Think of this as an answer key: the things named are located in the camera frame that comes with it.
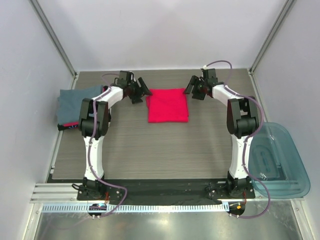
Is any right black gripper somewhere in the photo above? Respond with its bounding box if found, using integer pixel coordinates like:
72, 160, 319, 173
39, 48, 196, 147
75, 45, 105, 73
183, 75, 207, 100

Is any folded grey-blue t shirt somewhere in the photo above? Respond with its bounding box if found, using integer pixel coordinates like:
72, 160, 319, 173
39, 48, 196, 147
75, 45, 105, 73
56, 84, 106, 125

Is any left aluminium frame post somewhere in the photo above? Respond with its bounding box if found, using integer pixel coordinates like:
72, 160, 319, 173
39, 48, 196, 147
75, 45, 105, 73
28, 0, 77, 79

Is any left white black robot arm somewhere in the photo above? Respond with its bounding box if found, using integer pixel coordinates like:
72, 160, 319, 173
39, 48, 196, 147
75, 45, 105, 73
77, 70, 152, 200

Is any slotted cable duct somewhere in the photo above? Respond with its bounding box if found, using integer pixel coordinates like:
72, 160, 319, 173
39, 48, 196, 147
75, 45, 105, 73
42, 202, 229, 214

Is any aluminium frame post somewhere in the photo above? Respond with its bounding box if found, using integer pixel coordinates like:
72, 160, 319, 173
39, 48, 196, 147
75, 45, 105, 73
28, 0, 77, 79
248, 0, 296, 75

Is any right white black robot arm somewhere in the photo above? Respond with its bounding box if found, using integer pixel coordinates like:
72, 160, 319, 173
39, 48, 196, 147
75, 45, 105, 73
183, 67, 260, 198

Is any folded black t shirt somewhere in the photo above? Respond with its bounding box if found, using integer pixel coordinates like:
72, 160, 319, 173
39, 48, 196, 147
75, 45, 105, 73
57, 85, 113, 132

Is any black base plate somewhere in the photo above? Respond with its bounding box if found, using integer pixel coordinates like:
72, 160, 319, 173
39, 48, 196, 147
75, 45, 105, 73
71, 178, 256, 206

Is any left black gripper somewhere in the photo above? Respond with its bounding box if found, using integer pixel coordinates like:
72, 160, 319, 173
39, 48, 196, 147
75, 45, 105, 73
127, 77, 153, 104

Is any right aluminium frame post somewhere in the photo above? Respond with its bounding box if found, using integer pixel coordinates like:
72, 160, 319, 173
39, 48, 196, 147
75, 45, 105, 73
248, 0, 296, 75

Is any blue plastic bin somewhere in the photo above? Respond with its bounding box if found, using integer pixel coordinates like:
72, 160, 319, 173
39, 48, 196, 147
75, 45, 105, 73
248, 122, 311, 199

